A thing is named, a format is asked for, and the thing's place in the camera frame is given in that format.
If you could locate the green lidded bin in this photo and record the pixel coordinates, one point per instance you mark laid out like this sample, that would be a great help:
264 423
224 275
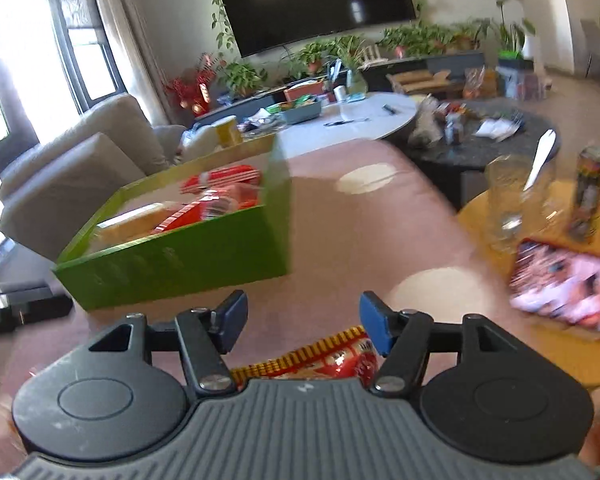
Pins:
511 62

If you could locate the open cardboard box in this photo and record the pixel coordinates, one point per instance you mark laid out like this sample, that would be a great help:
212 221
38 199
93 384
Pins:
420 80

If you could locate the white round coffee table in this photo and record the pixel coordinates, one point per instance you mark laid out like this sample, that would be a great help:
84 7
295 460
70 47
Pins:
370 110

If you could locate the plastic bag of oranges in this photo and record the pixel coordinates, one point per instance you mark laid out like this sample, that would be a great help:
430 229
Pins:
480 84

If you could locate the black pen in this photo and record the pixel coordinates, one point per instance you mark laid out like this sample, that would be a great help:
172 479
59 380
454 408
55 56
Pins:
345 121

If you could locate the small white cup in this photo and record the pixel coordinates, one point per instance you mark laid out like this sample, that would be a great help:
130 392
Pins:
340 95

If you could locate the white cushion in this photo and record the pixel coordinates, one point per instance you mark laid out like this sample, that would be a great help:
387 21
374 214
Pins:
197 142

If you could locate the large dark framed window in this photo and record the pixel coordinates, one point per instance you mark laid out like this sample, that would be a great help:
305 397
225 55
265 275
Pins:
5 50

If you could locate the red yellow striped packet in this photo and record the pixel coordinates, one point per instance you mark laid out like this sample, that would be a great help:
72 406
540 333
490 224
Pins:
325 360

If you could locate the black wall television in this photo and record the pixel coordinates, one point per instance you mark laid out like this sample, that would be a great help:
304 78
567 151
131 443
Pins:
315 5

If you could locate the dark round table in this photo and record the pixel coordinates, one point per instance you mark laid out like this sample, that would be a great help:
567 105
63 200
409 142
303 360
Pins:
475 152

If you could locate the metal spoon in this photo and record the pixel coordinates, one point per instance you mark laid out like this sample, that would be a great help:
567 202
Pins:
545 147

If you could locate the red flower arrangement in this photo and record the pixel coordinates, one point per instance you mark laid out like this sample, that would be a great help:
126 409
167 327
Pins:
192 85

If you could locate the black marker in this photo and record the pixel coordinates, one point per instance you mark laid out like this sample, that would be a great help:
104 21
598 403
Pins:
390 108

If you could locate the white paper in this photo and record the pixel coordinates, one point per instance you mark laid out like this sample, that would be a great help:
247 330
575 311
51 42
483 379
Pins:
497 129

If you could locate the grey dining chair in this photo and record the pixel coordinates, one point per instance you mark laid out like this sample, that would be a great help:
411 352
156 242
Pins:
592 45

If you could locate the drinking glass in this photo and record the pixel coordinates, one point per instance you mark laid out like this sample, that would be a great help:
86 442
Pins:
510 205

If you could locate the yellow canister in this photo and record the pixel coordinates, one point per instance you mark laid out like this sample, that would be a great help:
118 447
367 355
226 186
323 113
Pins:
227 131

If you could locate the spider plant in glass vase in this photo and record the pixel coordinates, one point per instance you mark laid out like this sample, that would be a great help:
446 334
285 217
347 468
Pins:
355 80

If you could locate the beige curtain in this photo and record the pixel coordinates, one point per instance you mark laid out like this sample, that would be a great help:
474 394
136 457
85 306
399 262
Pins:
130 35

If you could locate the row of potted plants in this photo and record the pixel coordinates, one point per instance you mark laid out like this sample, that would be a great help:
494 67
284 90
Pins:
420 37

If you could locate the blue tray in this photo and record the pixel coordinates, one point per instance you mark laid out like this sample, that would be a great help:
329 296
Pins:
300 112

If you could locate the colourful snack bag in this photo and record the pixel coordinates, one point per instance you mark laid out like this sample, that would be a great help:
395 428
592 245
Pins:
565 285

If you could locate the yellow round table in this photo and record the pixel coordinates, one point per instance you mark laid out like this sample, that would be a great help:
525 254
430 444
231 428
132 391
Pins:
480 230

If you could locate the green cardboard box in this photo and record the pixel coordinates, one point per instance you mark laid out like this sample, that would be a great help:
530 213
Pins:
180 270

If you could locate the orange storage box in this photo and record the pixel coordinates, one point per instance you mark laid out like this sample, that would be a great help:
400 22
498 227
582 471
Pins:
302 94

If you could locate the narrow dark framed window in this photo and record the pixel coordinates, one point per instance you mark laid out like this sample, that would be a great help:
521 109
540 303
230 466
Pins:
87 50

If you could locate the beige recliner sofa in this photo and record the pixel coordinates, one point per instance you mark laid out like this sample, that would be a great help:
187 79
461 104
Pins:
80 175

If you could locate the red snack packet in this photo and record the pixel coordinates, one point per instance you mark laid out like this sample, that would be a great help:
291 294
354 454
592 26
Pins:
205 207

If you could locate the clear storage box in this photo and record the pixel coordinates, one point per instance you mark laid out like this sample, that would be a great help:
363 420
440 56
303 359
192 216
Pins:
525 85

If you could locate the clear bread bag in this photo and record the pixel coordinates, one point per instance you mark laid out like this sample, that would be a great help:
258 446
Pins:
135 222

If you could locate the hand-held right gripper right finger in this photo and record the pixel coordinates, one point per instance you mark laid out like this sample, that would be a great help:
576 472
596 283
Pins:
375 320

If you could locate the dark drink can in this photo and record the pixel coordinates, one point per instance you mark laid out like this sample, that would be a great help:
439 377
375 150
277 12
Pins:
590 190

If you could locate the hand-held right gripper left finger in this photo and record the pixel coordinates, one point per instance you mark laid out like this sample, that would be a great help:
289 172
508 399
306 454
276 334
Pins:
232 320

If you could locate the tall leafy plant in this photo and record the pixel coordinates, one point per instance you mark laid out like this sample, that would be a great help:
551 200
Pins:
510 30

